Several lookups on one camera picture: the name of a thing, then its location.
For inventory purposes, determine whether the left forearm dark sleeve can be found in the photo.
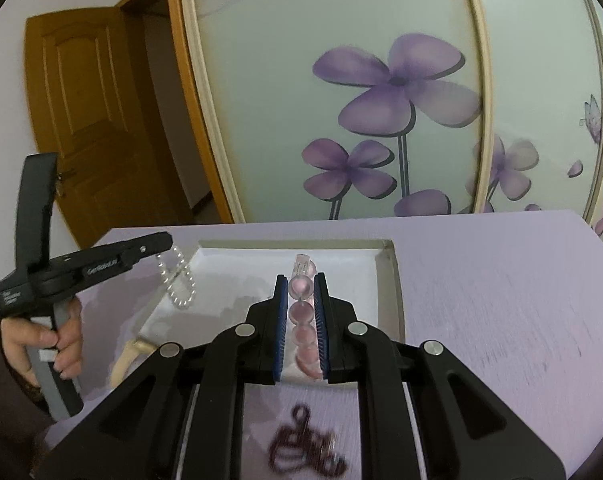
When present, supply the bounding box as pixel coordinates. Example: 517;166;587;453
0;333;52;479

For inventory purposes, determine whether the person's left hand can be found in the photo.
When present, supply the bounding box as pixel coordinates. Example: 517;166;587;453
1;297;83;388

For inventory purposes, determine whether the floral sliding wardrobe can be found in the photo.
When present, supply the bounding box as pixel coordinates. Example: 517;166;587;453
169;0;603;242

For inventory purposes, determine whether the white pearl bracelet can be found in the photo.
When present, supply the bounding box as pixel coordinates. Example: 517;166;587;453
156;244;197;310

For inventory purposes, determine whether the pink bead bracelet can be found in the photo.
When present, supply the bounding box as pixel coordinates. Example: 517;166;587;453
286;252;328;380

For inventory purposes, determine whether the dark red bead necklace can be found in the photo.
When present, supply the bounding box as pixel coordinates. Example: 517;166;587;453
266;404;349;477

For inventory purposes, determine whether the grey cardboard tray box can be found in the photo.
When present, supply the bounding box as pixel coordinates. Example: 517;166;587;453
132;240;405;385

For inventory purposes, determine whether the brown wooden door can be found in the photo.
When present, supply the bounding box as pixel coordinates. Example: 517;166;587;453
24;6;190;248

